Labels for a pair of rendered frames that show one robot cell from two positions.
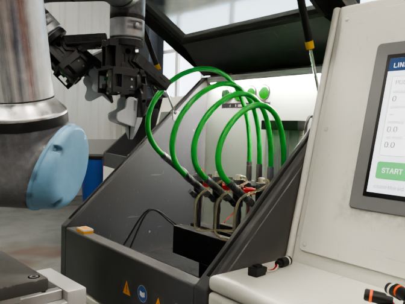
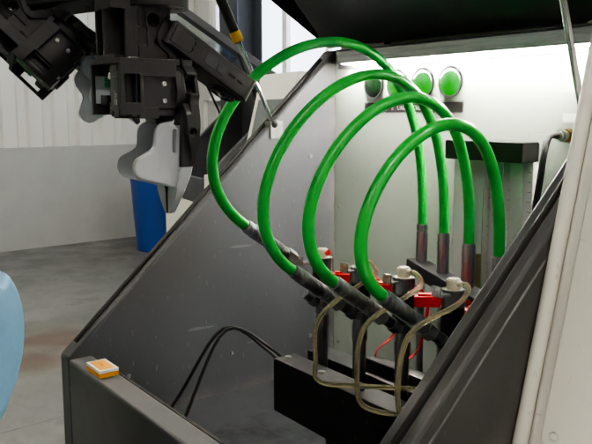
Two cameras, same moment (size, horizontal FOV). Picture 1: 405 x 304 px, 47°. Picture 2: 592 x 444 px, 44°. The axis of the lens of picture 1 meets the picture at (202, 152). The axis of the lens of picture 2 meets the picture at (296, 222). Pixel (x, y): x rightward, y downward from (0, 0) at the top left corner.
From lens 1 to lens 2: 0.28 m
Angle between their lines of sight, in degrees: 6
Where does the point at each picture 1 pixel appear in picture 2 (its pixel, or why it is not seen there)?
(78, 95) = not seen: hidden behind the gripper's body
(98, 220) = (132, 341)
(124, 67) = (147, 56)
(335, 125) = not seen: outside the picture
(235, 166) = (394, 227)
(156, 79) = (220, 78)
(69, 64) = (37, 48)
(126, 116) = (157, 166)
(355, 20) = not seen: outside the picture
